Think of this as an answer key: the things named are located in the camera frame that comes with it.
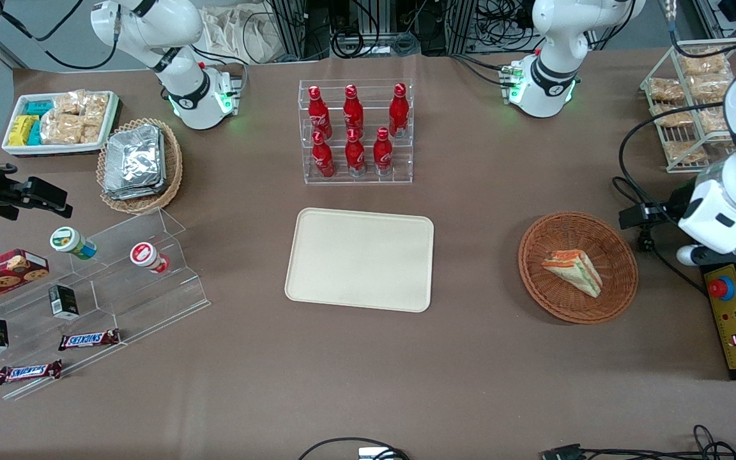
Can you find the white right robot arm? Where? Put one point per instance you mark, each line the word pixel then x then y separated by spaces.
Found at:
pixel 151 25

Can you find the snickers chocolate bar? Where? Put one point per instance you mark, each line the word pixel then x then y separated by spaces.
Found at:
pixel 89 339
pixel 28 372

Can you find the triangular sandwich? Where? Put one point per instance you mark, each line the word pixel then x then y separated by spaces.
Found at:
pixel 574 269

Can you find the oval light wicker basket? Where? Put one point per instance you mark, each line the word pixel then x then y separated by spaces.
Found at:
pixel 173 169

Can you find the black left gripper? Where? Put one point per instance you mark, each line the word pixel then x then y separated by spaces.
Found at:
pixel 676 206

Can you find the yellow snack pack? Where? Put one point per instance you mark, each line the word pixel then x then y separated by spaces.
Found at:
pixel 22 130

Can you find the teal snack pack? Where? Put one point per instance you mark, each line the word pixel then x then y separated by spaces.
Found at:
pixel 40 108
pixel 35 133

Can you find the round brown wicker basket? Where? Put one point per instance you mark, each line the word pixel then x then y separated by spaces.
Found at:
pixel 572 230

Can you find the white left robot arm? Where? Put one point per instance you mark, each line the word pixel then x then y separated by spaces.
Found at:
pixel 556 45

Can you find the white rectangular snack tray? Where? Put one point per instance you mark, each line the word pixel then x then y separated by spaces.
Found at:
pixel 13 108

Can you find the red lid yogurt cup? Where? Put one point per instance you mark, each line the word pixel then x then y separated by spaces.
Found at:
pixel 145 255

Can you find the white cloth bag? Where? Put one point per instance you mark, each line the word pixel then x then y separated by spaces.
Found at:
pixel 234 32

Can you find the green lid yogurt cup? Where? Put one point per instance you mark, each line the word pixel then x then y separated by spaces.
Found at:
pixel 69 242

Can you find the clear acrylic stepped display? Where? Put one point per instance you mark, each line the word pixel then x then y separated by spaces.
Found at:
pixel 138 300

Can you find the clear acrylic bottle rack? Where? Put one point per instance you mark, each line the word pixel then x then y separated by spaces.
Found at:
pixel 400 160

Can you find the red cola bottle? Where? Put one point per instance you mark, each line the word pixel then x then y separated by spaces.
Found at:
pixel 398 115
pixel 355 156
pixel 383 155
pixel 319 115
pixel 353 114
pixel 323 160

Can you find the beige rectangular tray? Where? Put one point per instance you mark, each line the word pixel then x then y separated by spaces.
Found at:
pixel 360 259

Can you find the silver foil pack stack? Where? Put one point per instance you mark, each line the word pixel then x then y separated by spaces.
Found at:
pixel 133 163

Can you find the clear rice cracker bag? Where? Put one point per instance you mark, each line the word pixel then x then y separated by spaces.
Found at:
pixel 61 129
pixel 91 133
pixel 69 102
pixel 96 108

